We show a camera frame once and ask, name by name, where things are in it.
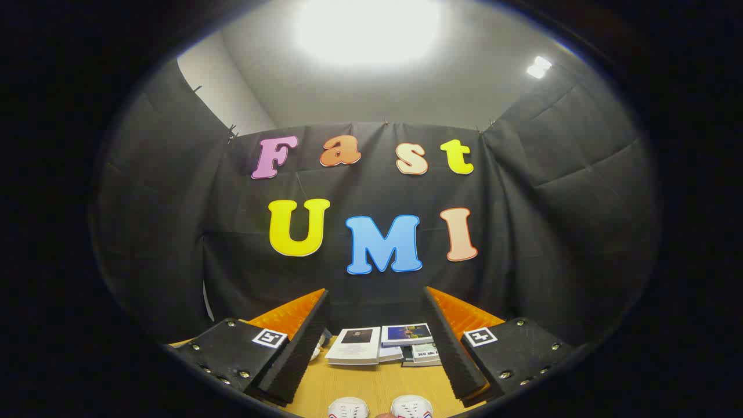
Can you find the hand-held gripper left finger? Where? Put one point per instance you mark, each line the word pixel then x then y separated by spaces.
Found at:
pixel 302 360

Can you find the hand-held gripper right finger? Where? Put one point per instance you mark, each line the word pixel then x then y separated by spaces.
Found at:
pixel 453 360

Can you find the white canvas shoe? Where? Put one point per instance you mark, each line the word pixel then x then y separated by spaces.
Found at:
pixel 348 409
pixel 411 407

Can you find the white round plush toy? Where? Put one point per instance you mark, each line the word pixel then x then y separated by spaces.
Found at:
pixel 317 352

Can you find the book with pale teal cover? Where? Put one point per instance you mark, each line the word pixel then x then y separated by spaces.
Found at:
pixel 426 352

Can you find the book with blue cover picture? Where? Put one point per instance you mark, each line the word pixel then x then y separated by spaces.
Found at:
pixel 407 334

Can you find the plain white book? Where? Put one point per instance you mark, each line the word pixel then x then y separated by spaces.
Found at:
pixel 390 353

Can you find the black backdrop cloth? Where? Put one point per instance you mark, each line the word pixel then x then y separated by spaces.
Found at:
pixel 371 191

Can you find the small ceiling light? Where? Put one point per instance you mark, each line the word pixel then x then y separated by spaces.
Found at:
pixel 538 67

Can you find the large ceiling light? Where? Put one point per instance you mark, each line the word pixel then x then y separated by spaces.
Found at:
pixel 367 29

